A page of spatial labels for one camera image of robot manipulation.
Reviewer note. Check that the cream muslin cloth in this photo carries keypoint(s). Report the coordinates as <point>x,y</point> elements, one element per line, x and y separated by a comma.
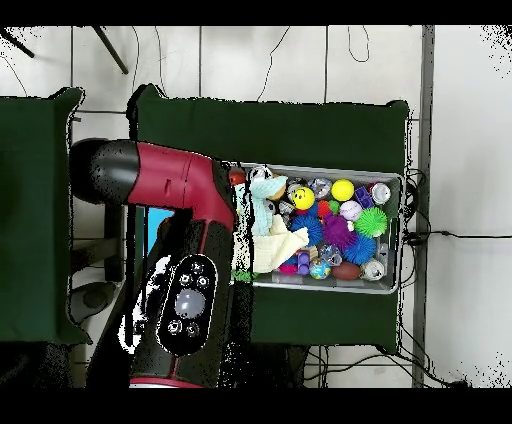
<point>280,244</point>

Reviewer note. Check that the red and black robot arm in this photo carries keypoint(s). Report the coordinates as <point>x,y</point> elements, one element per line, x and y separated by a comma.
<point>176,180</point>

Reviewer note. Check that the wooden box with three holes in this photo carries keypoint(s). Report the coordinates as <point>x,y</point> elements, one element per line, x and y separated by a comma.
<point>156,224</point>

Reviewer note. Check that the light blue muslin cloth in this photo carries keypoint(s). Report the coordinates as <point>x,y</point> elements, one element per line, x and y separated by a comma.
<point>264,192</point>

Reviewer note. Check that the red ball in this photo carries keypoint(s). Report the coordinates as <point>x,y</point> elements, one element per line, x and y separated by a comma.
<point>238,176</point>

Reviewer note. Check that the yellow smiley face ball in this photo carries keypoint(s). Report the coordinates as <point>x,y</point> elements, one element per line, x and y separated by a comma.
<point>302,198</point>

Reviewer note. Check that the blue spiky rubber ball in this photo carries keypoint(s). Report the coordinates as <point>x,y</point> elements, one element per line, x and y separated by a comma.
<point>310,228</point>

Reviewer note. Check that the green spiky rubber ball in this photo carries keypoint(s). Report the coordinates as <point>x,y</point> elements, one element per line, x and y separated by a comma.
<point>371,222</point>
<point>244,275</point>

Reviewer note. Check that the dark green table cloth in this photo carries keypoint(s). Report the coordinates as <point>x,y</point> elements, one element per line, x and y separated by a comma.
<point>32,200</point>
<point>280,132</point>

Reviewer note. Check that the purple monster toy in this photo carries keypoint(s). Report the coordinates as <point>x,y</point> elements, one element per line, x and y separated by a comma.
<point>338,232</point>

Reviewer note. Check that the plain yellow ball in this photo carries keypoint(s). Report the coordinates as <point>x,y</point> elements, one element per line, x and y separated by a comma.
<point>342,190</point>

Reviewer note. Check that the black tripod leg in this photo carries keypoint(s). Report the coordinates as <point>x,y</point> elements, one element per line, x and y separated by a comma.
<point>110,50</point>
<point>18,44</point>

